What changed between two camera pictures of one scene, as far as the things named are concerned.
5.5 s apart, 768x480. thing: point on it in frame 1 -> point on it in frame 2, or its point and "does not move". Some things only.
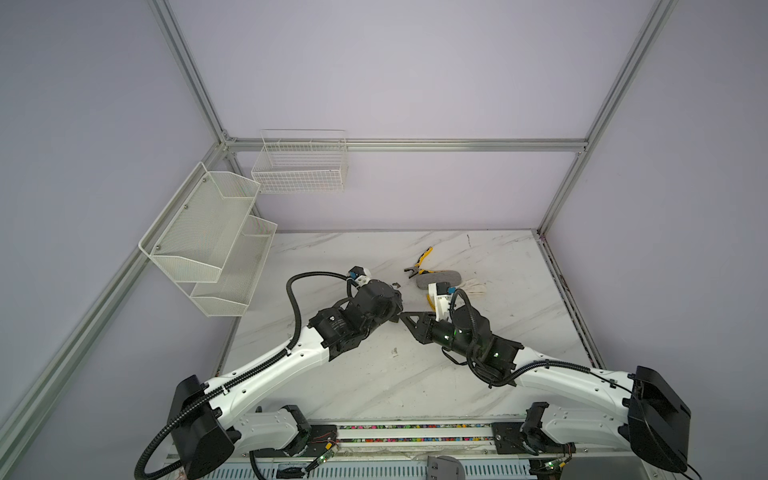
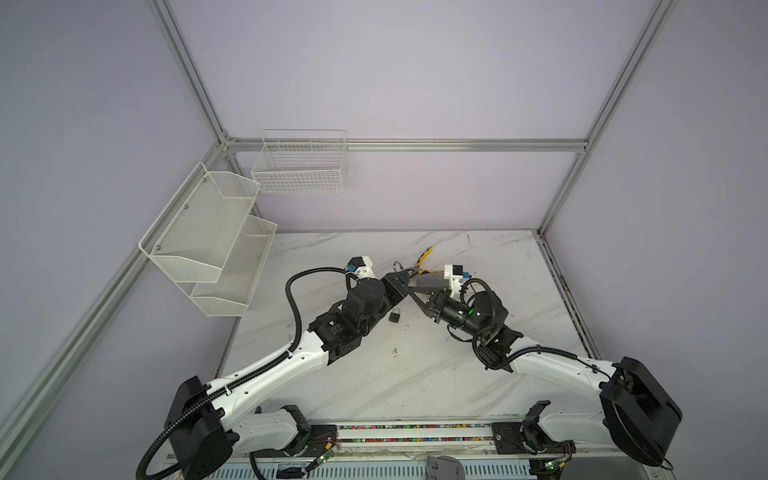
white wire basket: [295, 161] does not move
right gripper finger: [423, 323] -> [428, 290]
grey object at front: [444, 467] does not move
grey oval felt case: [450, 277] does not move
